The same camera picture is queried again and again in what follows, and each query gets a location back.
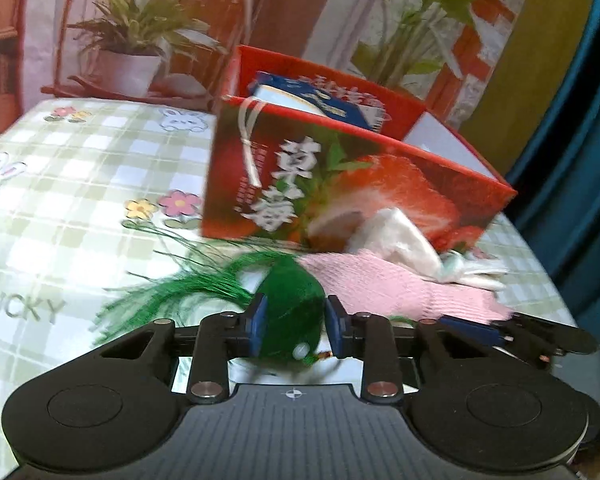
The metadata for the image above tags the green checked tablecloth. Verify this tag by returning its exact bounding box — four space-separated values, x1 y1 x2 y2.
0 96 579 480

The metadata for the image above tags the pink ribbed towel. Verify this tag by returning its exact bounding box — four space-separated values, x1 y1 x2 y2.
299 250 513 324

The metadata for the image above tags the teal curtain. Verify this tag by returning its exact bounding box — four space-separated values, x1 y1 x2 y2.
505 0 600 341

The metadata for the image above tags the blue white tissue pack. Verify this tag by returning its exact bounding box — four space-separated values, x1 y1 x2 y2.
248 72 386 133

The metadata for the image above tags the white knotted cloth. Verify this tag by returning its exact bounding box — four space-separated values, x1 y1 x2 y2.
346 208 508 292

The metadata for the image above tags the red strawberry cardboard box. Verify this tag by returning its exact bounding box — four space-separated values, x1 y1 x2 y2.
201 46 514 252

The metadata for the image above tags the green feather toy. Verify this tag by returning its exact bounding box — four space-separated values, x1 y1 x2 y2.
94 220 327 366

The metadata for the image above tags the printed living room backdrop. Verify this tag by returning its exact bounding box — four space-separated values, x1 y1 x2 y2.
0 0 541 143

